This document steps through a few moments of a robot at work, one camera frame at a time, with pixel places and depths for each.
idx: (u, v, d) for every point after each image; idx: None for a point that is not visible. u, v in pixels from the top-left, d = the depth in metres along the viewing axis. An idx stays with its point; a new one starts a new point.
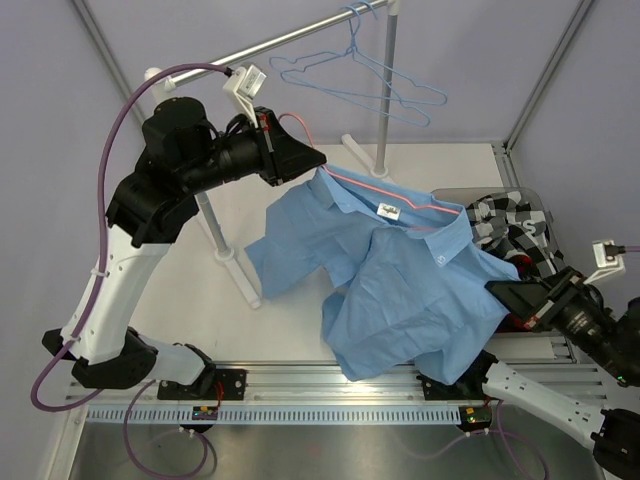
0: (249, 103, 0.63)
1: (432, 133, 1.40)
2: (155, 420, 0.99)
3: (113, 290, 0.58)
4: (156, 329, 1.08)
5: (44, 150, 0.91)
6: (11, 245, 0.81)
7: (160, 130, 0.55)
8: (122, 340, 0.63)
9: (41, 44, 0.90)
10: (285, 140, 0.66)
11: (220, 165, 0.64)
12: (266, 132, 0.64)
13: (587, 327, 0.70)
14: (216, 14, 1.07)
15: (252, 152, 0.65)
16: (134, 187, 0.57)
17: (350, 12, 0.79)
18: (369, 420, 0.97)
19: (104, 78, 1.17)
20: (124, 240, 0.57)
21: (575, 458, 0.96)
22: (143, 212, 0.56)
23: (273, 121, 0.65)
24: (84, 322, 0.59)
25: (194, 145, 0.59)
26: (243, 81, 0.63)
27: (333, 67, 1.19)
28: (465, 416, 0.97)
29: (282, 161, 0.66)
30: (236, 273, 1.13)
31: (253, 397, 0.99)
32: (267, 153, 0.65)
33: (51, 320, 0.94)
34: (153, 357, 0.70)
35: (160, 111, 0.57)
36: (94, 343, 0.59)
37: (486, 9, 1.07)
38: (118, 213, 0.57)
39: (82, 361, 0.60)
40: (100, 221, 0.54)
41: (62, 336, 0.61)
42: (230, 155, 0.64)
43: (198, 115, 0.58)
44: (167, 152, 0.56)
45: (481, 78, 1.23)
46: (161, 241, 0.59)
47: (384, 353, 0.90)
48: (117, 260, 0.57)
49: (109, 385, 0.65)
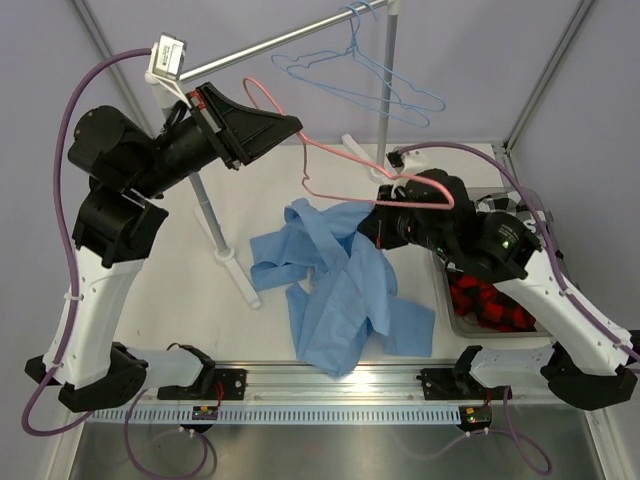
0: (173, 79, 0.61)
1: (433, 133, 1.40)
2: (155, 420, 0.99)
3: (89, 311, 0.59)
4: (155, 328, 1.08)
5: (45, 150, 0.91)
6: (10, 245, 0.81)
7: (86, 158, 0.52)
8: (107, 358, 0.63)
9: (40, 44, 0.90)
10: (232, 113, 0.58)
11: (171, 162, 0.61)
12: (201, 109, 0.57)
13: (406, 226, 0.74)
14: (216, 14, 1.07)
15: (197, 135, 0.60)
16: (98, 205, 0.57)
17: (350, 12, 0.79)
18: (369, 420, 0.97)
19: (105, 78, 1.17)
20: (95, 261, 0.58)
21: (576, 456, 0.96)
22: (110, 230, 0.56)
23: (207, 94, 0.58)
24: (65, 348, 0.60)
25: (132, 159, 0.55)
26: (159, 58, 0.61)
27: (333, 66, 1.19)
28: (465, 416, 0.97)
29: (242, 139, 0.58)
30: (236, 273, 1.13)
31: (253, 397, 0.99)
32: (211, 134, 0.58)
33: (52, 320, 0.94)
34: (143, 371, 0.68)
35: (81, 132, 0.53)
36: (77, 368, 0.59)
37: (485, 10, 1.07)
38: (84, 234, 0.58)
39: (68, 386, 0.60)
40: (65, 246, 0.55)
41: (43, 364, 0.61)
42: (177, 148, 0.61)
43: (120, 128, 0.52)
44: (104, 177, 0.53)
45: (481, 78, 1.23)
46: (133, 254, 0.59)
47: (329, 343, 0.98)
48: (89, 283, 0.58)
49: (99, 405, 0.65)
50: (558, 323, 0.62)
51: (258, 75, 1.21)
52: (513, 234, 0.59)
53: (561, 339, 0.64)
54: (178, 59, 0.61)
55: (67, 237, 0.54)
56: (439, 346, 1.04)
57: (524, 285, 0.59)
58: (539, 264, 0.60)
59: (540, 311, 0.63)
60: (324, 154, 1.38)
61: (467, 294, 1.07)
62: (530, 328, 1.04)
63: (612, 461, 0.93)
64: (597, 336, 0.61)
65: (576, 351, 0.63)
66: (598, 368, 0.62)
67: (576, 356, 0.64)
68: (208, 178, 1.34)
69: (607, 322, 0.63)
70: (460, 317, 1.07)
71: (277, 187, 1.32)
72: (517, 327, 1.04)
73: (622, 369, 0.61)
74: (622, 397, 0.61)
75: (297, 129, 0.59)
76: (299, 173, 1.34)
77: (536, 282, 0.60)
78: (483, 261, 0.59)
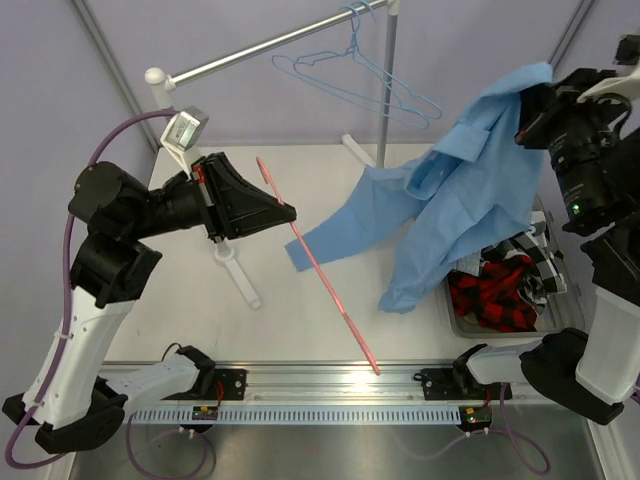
0: (180, 151, 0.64)
1: (433, 133, 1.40)
2: (152, 420, 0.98)
3: (77, 350, 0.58)
4: (156, 329, 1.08)
5: (45, 150, 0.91)
6: (10, 245, 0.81)
7: (83, 210, 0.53)
8: (88, 398, 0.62)
9: (41, 44, 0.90)
10: (227, 191, 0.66)
11: (163, 218, 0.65)
12: (199, 184, 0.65)
13: (560, 152, 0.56)
14: (217, 14, 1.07)
15: (191, 202, 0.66)
16: (97, 247, 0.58)
17: (350, 12, 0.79)
18: (369, 420, 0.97)
19: (106, 78, 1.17)
20: (89, 301, 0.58)
21: (575, 455, 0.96)
22: (106, 272, 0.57)
23: (208, 171, 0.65)
24: (47, 387, 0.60)
25: (127, 210, 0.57)
26: (175, 128, 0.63)
27: (333, 66, 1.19)
28: (465, 416, 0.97)
29: (231, 213, 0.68)
30: (236, 273, 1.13)
31: (253, 397, 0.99)
32: (204, 207, 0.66)
33: (53, 320, 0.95)
34: (120, 412, 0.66)
35: (80, 187, 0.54)
36: (58, 407, 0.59)
37: (486, 10, 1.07)
38: (81, 274, 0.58)
39: (45, 427, 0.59)
40: (63, 285, 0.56)
41: (23, 402, 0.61)
42: (172, 208, 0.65)
43: (118, 185, 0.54)
44: (99, 226, 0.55)
45: (482, 77, 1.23)
46: (127, 295, 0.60)
47: (433, 244, 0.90)
48: (81, 322, 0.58)
49: (71, 448, 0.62)
50: (621, 346, 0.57)
51: (259, 75, 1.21)
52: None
53: (597, 348, 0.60)
54: (191, 136, 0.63)
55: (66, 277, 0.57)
56: (439, 346, 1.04)
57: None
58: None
59: (616, 324, 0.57)
60: (325, 154, 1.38)
61: (466, 293, 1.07)
62: (530, 328, 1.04)
63: (612, 461, 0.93)
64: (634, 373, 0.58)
65: (605, 371, 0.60)
66: (602, 393, 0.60)
67: (594, 371, 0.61)
68: None
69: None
70: (460, 317, 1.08)
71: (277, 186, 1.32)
72: (517, 327, 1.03)
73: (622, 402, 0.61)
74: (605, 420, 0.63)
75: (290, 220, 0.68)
76: (299, 173, 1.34)
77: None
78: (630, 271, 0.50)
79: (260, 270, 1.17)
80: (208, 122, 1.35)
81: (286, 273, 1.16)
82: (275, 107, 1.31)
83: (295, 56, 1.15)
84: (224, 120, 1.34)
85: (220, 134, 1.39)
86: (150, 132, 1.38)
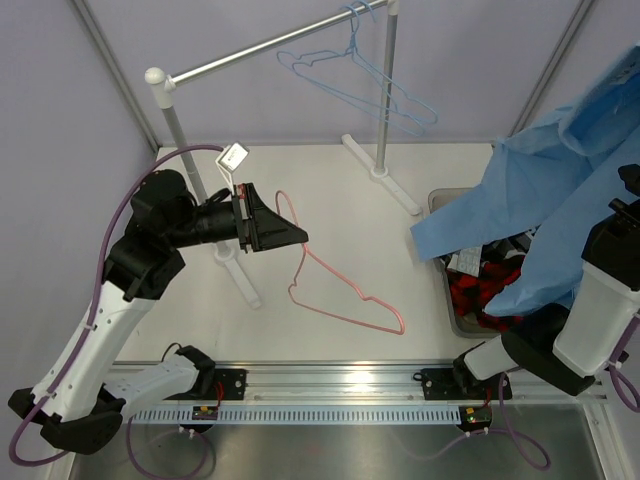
0: (229, 173, 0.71)
1: (433, 133, 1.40)
2: (152, 420, 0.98)
3: (99, 342, 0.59)
4: (155, 329, 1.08)
5: (44, 150, 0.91)
6: (11, 245, 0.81)
7: (144, 201, 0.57)
8: (96, 395, 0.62)
9: (40, 43, 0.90)
10: (262, 212, 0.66)
11: (198, 232, 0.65)
12: (240, 199, 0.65)
13: None
14: (216, 13, 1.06)
15: (230, 219, 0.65)
16: (129, 248, 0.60)
17: (350, 12, 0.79)
18: (369, 420, 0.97)
19: (106, 77, 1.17)
20: (115, 294, 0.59)
21: (574, 455, 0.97)
22: (137, 267, 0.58)
23: (250, 191, 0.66)
24: (61, 377, 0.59)
25: (178, 213, 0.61)
26: (226, 153, 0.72)
27: (334, 65, 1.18)
28: (465, 416, 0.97)
29: (259, 233, 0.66)
30: (235, 273, 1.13)
31: (253, 397, 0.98)
32: (239, 219, 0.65)
33: (54, 319, 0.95)
34: (119, 416, 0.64)
35: (147, 184, 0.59)
36: (70, 398, 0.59)
37: (486, 10, 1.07)
38: (112, 270, 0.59)
39: (54, 418, 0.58)
40: (97, 273, 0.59)
41: (33, 393, 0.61)
42: (208, 222, 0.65)
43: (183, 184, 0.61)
44: (152, 220, 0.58)
45: (482, 77, 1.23)
46: (151, 295, 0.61)
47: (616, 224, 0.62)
48: (106, 314, 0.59)
49: (71, 447, 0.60)
50: (597, 326, 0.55)
51: (259, 75, 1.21)
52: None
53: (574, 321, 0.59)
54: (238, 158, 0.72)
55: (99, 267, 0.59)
56: (439, 345, 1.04)
57: (628, 294, 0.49)
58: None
59: (593, 304, 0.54)
60: (324, 154, 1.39)
61: (466, 294, 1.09)
62: None
63: (612, 462, 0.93)
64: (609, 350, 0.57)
65: (581, 346, 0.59)
66: (577, 367, 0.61)
67: (571, 345, 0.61)
68: (208, 178, 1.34)
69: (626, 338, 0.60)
70: (460, 317, 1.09)
71: (277, 186, 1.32)
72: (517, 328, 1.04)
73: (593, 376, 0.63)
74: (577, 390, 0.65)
75: (300, 242, 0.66)
76: (299, 173, 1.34)
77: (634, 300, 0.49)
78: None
79: (260, 270, 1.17)
80: (208, 122, 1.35)
81: (286, 273, 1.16)
82: (274, 107, 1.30)
83: (295, 56, 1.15)
84: (224, 120, 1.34)
85: (220, 134, 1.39)
86: (150, 131, 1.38)
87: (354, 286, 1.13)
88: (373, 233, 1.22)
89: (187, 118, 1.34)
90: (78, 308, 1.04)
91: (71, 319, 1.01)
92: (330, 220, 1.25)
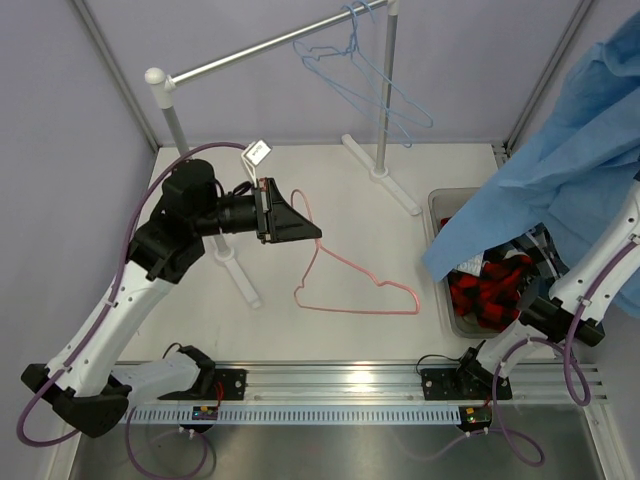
0: (253, 167, 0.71)
1: (432, 133, 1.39)
2: (152, 420, 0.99)
3: (119, 320, 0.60)
4: (156, 328, 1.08)
5: (45, 151, 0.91)
6: (10, 246, 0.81)
7: (177, 186, 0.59)
8: (107, 374, 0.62)
9: (39, 43, 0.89)
10: (281, 206, 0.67)
11: (220, 222, 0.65)
12: (263, 192, 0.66)
13: None
14: (216, 14, 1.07)
15: (251, 212, 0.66)
16: (152, 232, 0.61)
17: (350, 13, 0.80)
18: (369, 420, 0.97)
19: (106, 78, 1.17)
20: (138, 274, 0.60)
21: (575, 455, 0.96)
22: (160, 249, 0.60)
23: (272, 186, 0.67)
24: (78, 351, 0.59)
25: (204, 199, 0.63)
26: (251, 148, 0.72)
27: (334, 65, 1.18)
28: (465, 416, 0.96)
29: (277, 226, 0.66)
30: (236, 273, 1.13)
31: (253, 397, 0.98)
32: (261, 210, 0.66)
33: (55, 319, 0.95)
34: (125, 401, 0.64)
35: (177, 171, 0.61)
36: (86, 373, 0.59)
37: (485, 11, 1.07)
38: (136, 251, 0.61)
39: (68, 393, 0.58)
40: (122, 252, 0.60)
41: (48, 368, 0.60)
42: (231, 214, 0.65)
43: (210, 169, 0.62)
44: (181, 204, 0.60)
45: (483, 78, 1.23)
46: (171, 278, 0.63)
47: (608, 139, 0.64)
48: (128, 292, 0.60)
49: (81, 427, 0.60)
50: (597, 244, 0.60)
51: (258, 75, 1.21)
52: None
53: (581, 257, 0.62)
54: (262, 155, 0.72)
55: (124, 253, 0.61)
56: (439, 345, 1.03)
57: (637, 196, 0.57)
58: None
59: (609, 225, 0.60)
60: (324, 153, 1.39)
61: (467, 294, 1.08)
62: None
63: (612, 462, 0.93)
64: (589, 277, 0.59)
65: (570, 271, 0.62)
66: (554, 289, 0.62)
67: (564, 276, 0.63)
68: None
69: (608, 296, 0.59)
70: (459, 317, 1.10)
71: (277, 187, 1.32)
72: None
73: (555, 310, 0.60)
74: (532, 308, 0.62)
75: (314, 237, 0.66)
76: (299, 173, 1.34)
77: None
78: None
79: (259, 270, 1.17)
80: (208, 122, 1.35)
81: (286, 273, 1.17)
82: (273, 107, 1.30)
83: (305, 48, 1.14)
84: (223, 120, 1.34)
85: (220, 134, 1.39)
86: (150, 131, 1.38)
87: (354, 285, 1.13)
88: (374, 233, 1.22)
89: (187, 118, 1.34)
90: (79, 307, 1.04)
91: (71, 318, 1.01)
92: (330, 220, 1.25)
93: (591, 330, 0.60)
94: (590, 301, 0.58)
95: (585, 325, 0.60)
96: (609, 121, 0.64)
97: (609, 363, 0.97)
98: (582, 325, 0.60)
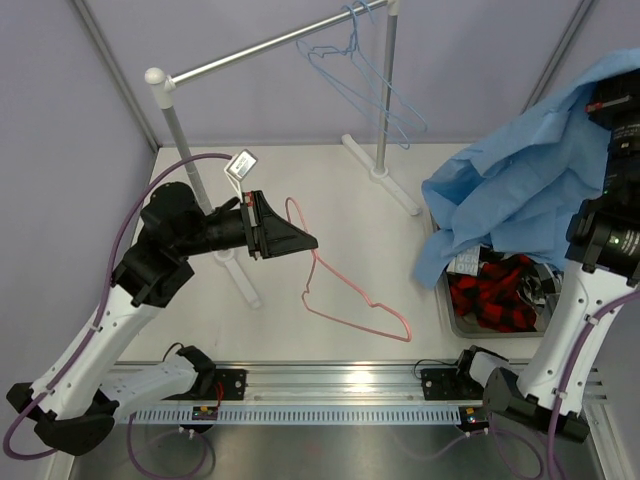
0: (238, 182, 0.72)
1: (433, 133, 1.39)
2: (152, 420, 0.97)
3: (103, 344, 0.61)
4: (156, 328, 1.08)
5: (44, 150, 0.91)
6: (10, 245, 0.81)
7: (155, 215, 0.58)
8: (93, 396, 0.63)
9: (39, 42, 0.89)
10: (271, 219, 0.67)
11: (209, 240, 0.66)
12: (249, 207, 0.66)
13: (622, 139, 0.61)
14: (216, 13, 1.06)
15: (239, 227, 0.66)
16: (140, 256, 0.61)
17: (350, 13, 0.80)
18: (369, 420, 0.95)
19: (106, 78, 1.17)
20: (124, 299, 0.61)
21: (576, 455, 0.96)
22: (146, 276, 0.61)
23: (259, 198, 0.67)
24: (61, 375, 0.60)
25: (186, 226, 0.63)
26: (234, 162, 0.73)
27: (334, 63, 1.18)
28: (465, 416, 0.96)
29: (267, 241, 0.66)
30: (235, 273, 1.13)
31: (253, 397, 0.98)
32: (248, 226, 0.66)
33: (55, 319, 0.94)
34: (110, 418, 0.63)
35: (155, 197, 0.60)
36: (68, 395, 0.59)
37: (485, 11, 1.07)
38: (123, 275, 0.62)
39: (49, 415, 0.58)
40: (106, 279, 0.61)
41: (32, 389, 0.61)
42: (218, 231, 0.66)
43: (190, 197, 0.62)
44: (161, 232, 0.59)
45: (483, 78, 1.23)
46: (157, 302, 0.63)
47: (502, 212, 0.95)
48: (113, 317, 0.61)
49: (63, 447, 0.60)
50: (552, 336, 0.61)
51: (258, 75, 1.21)
52: (632, 246, 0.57)
53: (542, 348, 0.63)
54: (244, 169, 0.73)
55: (108, 274, 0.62)
56: (439, 346, 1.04)
57: (582, 276, 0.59)
58: (606, 283, 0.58)
59: (554, 319, 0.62)
60: (324, 153, 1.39)
61: (467, 294, 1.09)
62: (530, 328, 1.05)
63: (613, 461, 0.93)
64: (558, 367, 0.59)
65: (535, 364, 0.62)
66: (527, 385, 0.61)
67: (530, 369, 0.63)
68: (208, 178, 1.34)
69: (580, 383, 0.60)
70: (459, 317, 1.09)
71: (278, 187, 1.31)
72: (518, 327, 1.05)
73: (534, 407, 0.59)
74: (510, 408, 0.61)
75: (310, 249, 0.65)
76: (299, 173, 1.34)
77: (585, 288, 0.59)
78: (623, 101, 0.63)
79: (260, 270, 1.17)
80: (208, 122, 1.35)
81: (286, 274, 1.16)
82: (273, 107, 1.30)
83: (305, 47, 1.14)
84: (223, 120, 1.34)
85: (219, 134, 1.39)
86: (150, 132, 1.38)
87: (354, 285, 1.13)
88: (373, 234, 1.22)
89: (187, 118, 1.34)
90: (79, 308, 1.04)
91: (72, 318, 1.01)
92: (330, 220, 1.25)
93: (575, 424, 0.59)
94: (566, 392, 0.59)
95: (568, 420, 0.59)
96: (496, 198, 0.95)
97: (610, 363, 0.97)
98: (565, 419, 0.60)
